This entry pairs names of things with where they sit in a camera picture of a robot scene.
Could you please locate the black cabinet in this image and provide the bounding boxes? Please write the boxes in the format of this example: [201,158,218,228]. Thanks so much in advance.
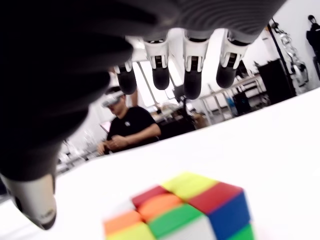
[257,58,297,101]

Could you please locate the standing person in black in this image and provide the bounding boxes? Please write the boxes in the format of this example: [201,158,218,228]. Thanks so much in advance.
[306,14,320,61]

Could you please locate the seated person in black shirt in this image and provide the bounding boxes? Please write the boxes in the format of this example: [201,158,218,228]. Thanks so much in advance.
[96,86,162,156]

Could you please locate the silver white humanoid robot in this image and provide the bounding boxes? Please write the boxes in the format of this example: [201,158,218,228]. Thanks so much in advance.
[276,29,310,88]

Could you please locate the white VR headset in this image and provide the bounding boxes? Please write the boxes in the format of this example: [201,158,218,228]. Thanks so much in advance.
[101,92,126,108]

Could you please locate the multicoloured Rubik's cube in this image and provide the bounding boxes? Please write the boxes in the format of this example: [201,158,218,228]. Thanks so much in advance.
[103,171,256,240]

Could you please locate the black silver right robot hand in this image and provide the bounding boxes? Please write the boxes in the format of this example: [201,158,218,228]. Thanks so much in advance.
[0,0,288,231]

